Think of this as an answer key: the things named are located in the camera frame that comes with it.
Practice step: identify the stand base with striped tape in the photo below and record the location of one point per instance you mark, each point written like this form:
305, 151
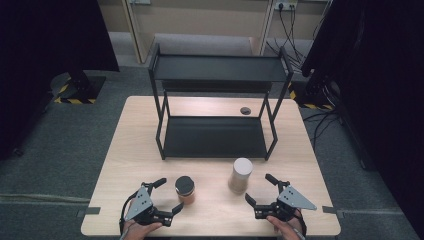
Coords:
313, 96
78, 88

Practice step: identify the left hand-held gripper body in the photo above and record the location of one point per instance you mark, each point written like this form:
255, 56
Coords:
140, 205

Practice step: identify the white wall power outlet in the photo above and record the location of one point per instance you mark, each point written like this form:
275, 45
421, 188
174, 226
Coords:
286, 4

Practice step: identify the tall jar with white lid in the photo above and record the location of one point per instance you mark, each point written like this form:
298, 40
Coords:
242, 167

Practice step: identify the short jar with black lid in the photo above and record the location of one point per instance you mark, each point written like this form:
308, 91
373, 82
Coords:
185, 186

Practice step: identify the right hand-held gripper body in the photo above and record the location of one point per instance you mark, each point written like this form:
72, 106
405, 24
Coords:
293, 200

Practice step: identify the black curtain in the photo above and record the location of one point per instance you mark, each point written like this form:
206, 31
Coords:
40, 50
383, 83

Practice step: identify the person's left hand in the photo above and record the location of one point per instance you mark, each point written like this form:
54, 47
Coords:
140, 230

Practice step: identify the person's right hand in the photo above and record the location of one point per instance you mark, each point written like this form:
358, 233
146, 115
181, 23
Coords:
283, 229

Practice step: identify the beige wooden partition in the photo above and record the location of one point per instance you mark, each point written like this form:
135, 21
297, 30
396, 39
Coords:
200, 16

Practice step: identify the black round table grommet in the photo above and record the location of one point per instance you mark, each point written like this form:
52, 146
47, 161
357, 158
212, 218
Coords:
245, 110

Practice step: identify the grey floor tape strip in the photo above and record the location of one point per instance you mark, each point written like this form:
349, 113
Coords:
89, 211
333, 210

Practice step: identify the black metal two-tier rack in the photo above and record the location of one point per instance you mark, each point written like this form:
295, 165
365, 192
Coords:
213, 67

